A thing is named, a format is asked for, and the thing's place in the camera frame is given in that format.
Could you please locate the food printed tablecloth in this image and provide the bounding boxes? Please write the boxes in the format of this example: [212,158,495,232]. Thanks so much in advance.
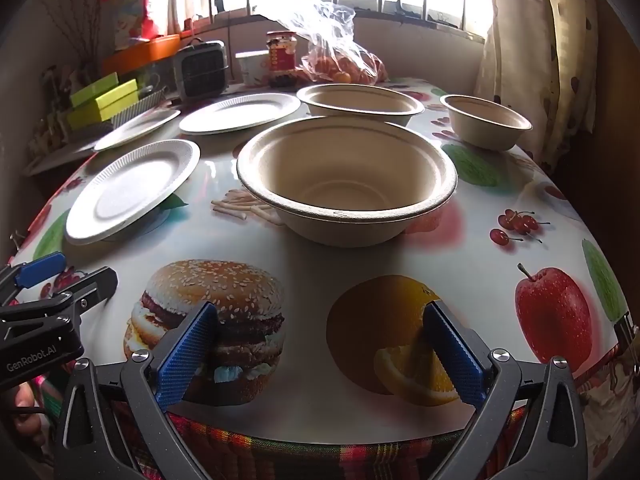
[10,76,633,433]

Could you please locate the white foam plate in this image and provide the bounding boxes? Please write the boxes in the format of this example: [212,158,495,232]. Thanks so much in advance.
[178,92,302,135]
[65,139,202,246]
[93,108,182,152]

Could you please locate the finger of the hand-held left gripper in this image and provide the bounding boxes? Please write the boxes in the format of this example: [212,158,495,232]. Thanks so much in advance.
[0,266,119,319]
[0,254,68,304]

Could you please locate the grey mini fan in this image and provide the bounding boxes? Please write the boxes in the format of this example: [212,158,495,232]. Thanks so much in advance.
[172,39,232,102]

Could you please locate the wide beige paper bowl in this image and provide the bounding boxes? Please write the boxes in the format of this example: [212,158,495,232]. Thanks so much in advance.
[296,83,426,129]

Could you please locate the plaid cloth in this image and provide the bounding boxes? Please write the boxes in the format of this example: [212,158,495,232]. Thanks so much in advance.
[25,350,640,480]

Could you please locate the black binder clip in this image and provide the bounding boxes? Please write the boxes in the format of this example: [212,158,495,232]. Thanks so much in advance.
[7,230,28,261]
[612,310,640,361]

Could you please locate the white printed paper cup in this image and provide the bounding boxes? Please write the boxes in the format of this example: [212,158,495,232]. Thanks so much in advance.
[235,51,273,87]

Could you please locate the orange plastic box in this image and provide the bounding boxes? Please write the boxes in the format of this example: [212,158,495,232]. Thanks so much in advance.
[102,30,193,77]

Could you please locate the chevron striped tray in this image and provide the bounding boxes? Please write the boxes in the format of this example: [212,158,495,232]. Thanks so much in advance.
[110,85,168,128]

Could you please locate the clear glass mug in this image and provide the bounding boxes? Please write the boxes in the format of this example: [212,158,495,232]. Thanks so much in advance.
[135,71,161,96]

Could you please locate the red printed gift bag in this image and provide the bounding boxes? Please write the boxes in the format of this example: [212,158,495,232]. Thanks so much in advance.
[112,0,171,51]

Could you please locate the jar with red label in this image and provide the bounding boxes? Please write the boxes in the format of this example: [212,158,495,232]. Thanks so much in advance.
[265,30,299,86]

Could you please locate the pile of oranges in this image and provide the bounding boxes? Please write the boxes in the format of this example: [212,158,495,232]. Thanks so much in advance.
[300,52,388,86]

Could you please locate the small beige paper bowl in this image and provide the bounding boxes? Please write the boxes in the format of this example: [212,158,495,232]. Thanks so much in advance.
[440,94,533,152]

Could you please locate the clear plastic bag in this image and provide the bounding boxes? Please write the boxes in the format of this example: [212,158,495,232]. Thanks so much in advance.
[252,0,390,86]

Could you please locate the dried branches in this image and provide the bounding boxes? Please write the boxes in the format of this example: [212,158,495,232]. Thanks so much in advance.
[37,0,108,76]

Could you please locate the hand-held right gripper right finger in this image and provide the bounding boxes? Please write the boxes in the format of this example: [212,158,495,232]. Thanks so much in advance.
[423,300,592,480]

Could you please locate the long green box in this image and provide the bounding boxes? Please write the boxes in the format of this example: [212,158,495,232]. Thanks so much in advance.
[70,72,120,107]

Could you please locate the cream patterned curtain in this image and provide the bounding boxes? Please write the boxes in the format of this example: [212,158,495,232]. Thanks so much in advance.
[472,0,601,171]

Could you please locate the person's left hand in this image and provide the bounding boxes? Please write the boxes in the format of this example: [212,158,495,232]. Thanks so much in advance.
[10,382,51,433]

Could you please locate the large beige paper bowl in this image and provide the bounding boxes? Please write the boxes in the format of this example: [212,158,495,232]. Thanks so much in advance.
[236,116,458,249]

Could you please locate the yellow-green box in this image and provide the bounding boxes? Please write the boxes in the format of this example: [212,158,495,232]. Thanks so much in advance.
[66,80,139,130]

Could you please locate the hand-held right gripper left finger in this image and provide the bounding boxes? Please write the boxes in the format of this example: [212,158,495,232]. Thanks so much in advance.
[59,301,219,480]

